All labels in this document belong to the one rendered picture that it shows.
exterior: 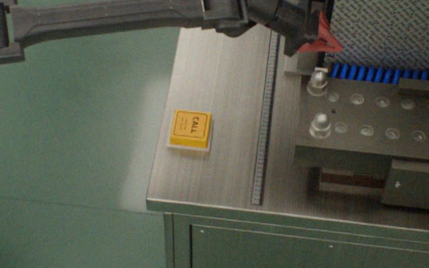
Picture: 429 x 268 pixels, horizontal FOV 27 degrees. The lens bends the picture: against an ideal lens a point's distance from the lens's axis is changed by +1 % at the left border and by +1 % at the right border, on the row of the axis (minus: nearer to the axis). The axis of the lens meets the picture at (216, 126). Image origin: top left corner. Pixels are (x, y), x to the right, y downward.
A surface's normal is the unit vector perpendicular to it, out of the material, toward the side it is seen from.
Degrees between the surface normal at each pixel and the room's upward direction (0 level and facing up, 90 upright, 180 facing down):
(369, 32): 90
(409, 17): 90
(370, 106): 0
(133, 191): 0
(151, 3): 27
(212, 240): 90
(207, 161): 0
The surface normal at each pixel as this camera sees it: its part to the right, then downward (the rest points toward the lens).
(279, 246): -0.12, 0.79
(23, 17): 0.11, -0.19
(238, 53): 0.02, -0.62
